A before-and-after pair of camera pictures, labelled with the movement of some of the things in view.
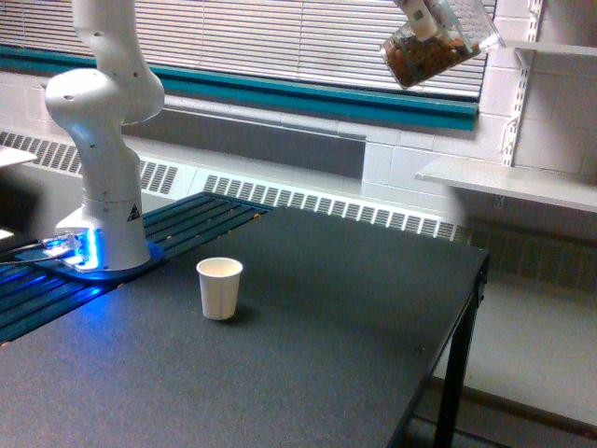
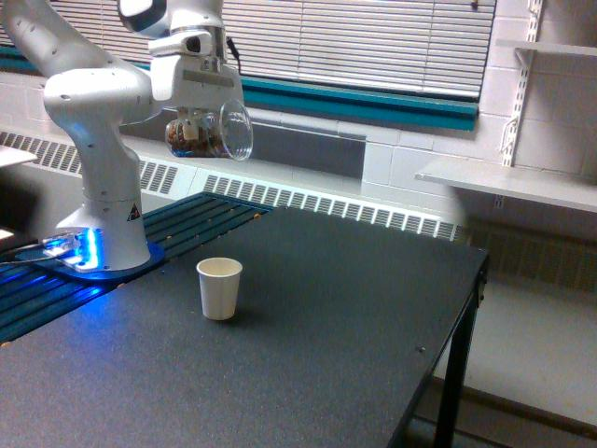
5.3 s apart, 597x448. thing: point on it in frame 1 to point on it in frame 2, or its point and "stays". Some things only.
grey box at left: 9,156 stays
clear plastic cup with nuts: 410,61 to 229,133
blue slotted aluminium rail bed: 28,296 stays
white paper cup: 219,281 stays
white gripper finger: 440,13 to 208,119
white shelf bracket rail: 525,57 stays
